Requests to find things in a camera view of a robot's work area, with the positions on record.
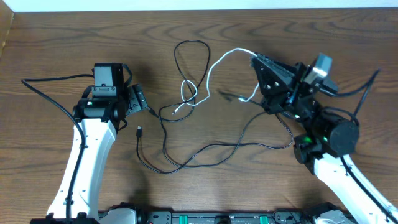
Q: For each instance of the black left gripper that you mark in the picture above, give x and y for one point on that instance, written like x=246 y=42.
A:
x=138 y=101

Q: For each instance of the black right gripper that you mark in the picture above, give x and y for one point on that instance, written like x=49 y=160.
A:
x=279 y=79

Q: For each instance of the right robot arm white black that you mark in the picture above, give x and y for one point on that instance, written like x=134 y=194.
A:
x=331 y=134

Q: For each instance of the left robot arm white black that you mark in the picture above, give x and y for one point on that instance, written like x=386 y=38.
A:
x=98 y=116

